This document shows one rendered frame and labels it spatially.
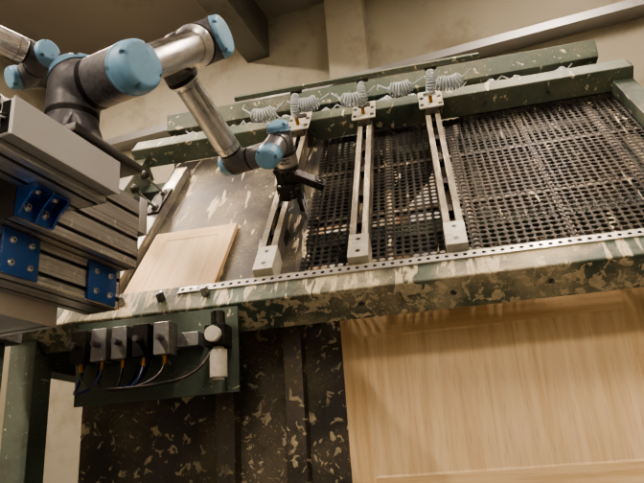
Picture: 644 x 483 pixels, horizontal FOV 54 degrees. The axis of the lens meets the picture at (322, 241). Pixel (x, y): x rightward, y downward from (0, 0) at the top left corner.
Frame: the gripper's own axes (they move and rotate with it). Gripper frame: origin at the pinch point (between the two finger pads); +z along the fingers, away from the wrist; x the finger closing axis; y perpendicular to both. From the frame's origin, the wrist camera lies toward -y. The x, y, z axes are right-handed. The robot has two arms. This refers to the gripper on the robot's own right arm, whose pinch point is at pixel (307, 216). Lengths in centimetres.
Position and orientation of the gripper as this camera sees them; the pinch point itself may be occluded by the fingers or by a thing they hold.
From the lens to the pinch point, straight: 219.8
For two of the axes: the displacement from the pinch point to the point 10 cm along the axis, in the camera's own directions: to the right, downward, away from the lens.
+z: 2.0, 8.3, 5.1
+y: -9.8, 1.3, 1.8
